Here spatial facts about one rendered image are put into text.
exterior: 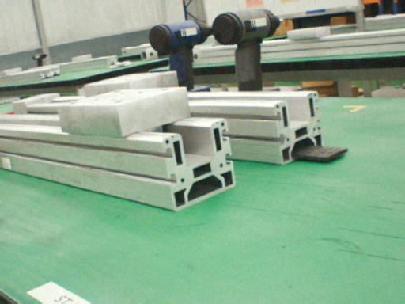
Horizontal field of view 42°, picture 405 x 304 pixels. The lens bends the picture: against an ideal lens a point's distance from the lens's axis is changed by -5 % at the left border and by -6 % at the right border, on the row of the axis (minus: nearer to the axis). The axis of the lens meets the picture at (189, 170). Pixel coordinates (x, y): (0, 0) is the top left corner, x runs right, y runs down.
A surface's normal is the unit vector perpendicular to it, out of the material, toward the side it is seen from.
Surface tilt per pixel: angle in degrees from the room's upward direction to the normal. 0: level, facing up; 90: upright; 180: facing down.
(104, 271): 0
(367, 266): 0
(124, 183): 90
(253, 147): 90
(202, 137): 90
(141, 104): 90
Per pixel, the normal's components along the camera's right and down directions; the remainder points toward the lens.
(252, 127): -0.75, 0.28
